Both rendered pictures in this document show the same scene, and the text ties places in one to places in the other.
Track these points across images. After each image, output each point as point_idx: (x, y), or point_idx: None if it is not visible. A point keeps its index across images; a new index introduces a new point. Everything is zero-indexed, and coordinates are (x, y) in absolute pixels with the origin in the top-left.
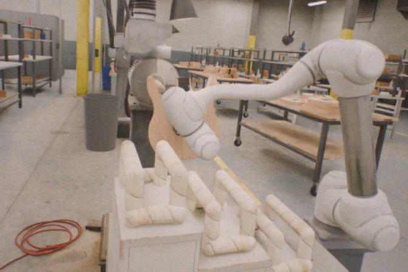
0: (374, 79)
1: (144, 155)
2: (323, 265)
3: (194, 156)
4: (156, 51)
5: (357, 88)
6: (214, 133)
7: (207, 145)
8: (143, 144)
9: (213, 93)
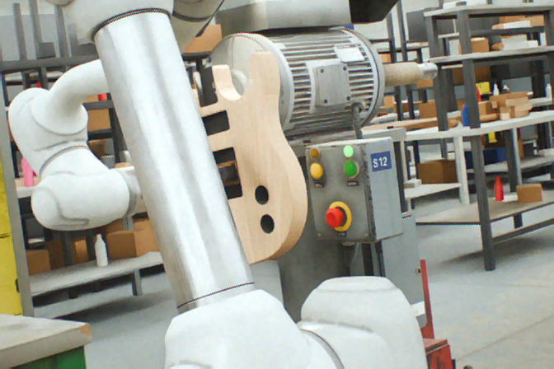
0: None
1: (301, 277)
2: None
3: (251, 258)
4: (242, 20)
5: (70, 16)
6: (75, 174)
7: (35, 195)
8: (295, 247)
9: (56, 88)
